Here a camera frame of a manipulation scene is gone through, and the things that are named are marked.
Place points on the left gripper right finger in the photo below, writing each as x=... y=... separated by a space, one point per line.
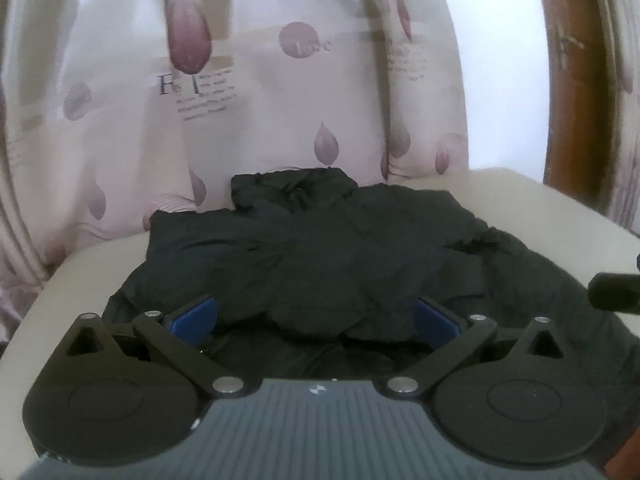
x=456 y=342

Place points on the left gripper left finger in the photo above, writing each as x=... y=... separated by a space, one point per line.
x=175 y=338

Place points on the floral beige curtain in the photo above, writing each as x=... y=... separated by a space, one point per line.
x=114 y=109

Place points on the black jacket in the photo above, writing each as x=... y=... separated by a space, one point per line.
x=314 y=274

